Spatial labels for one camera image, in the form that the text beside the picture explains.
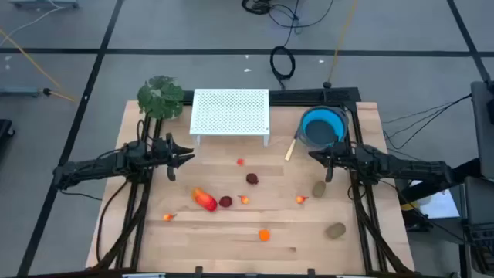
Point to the orange tangerine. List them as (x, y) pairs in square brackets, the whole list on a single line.
[(264, 234)]

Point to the small stemless peach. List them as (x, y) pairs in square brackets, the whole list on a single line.
[(240, 161)]

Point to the dark red plum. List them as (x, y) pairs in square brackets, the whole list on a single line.
[(225, 201), (252, 178)]

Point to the white paper sheet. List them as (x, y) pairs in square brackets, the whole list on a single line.
[(440, 206)]

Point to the black keyboard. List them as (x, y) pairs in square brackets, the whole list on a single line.
[(482, 247)]

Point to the grey metal stand base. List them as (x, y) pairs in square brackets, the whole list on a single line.
[(19, 92), (42, 4)]

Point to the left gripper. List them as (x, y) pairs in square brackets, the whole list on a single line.
[(159, 152)]

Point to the red orange mango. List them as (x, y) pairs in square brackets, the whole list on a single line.
[(204, 199)]

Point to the white perforated metal shelf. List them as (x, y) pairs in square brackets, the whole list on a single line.
[(229, 112)]

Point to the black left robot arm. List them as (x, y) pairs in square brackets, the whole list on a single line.
[(96, 168)]

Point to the grey depth camera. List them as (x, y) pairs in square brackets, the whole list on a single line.
[(251, 275)]

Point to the black chair base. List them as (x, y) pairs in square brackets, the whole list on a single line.
[(4, 129)]

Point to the green potted plant white pot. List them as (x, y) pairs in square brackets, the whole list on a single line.
[(160, 98)]

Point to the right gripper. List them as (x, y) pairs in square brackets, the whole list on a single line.
[(343, 156)]

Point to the black table clip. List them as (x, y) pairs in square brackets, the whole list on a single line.
[(310, 272), (198, 271)]

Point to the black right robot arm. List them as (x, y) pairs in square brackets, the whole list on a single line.
[(405, 168)]

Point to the blue collapsible bowl grey rim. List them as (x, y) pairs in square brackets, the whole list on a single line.
[(320, 131)]

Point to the small peach with stem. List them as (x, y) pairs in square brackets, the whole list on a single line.
[(300, 199), (168, 217), (244, 199)]

